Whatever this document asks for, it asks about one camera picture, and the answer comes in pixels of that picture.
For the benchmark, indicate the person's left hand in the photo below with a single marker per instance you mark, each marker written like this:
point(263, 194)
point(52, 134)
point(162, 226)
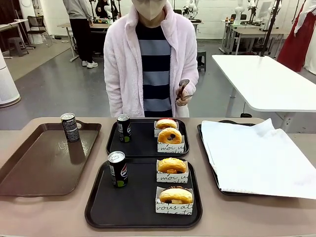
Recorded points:
point(184, 100)

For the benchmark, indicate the metal serving tongs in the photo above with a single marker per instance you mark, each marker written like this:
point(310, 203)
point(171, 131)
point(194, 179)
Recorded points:
point(184, 82)

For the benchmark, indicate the black green soda can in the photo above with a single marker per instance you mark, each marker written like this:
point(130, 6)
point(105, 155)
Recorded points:
point(123, 128)
point(70, 128)
point(118, 170)

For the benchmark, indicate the white cylindrical robot base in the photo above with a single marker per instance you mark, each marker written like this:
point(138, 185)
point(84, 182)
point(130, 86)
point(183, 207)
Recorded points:
point(7, 84)

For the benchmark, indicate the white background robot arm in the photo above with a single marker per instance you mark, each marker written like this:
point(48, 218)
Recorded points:
point(191, 8)
point(239, 10)

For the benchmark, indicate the person's right forearm pink sleeve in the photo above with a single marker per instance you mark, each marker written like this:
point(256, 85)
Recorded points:
point(113, 98)

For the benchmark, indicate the person's left forearm pink sleeve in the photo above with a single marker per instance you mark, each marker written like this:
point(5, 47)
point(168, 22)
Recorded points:
point(192, 79)

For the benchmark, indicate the blue striped shirt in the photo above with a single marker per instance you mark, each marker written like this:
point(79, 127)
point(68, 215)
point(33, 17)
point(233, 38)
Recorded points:
point(155, 74)

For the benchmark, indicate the dark grey plastic stool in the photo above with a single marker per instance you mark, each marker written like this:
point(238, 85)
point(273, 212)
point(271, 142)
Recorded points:
point(202, 60)

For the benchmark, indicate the small black square tray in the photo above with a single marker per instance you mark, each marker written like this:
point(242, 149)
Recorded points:
point(143, 145)

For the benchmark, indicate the black table foot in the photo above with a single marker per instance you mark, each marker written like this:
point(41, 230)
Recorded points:
point(246, 115)

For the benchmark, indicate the person in pink fleece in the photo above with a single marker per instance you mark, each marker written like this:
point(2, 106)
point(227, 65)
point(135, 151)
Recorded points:
point(121, 74)

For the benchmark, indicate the small white lab desk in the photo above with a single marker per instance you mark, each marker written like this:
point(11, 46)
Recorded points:
point(196, 24)

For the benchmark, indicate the white table top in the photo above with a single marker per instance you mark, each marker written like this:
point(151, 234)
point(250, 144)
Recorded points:
point(266, 81)

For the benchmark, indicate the white paper sheet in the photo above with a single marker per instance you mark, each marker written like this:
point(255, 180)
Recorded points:
point(259, 160)

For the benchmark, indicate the beige face mask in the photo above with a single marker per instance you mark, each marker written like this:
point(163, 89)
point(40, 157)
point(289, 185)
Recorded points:
point(148, 10)

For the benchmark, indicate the long white lab desk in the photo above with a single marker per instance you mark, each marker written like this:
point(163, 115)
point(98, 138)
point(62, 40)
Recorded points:
point(256, 33)

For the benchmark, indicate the black tray under paper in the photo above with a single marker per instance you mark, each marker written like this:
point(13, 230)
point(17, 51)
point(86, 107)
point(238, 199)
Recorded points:
point(232, 193)

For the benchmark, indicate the donut in paper box front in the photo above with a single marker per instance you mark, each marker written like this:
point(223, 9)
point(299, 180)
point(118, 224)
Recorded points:
point(172, 208)

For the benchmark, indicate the large black square tray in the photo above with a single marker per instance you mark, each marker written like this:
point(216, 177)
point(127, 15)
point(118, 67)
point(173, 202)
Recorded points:
point(138, 202)

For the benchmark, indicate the standing person in grey top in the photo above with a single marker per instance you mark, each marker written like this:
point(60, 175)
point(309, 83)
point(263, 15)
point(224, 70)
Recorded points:
point(82, 32)

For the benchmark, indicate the red dress on mannequin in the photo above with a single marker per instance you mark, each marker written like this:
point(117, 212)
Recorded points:
point(296, 42)

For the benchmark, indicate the black office chair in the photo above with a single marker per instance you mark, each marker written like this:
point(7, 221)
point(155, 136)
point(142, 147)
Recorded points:
point(37, 22)

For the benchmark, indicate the white side table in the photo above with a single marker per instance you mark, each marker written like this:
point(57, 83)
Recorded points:
point(10, 24)

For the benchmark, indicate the black camera stand pole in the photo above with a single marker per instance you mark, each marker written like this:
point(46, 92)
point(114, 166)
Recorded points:
point(270, 29)

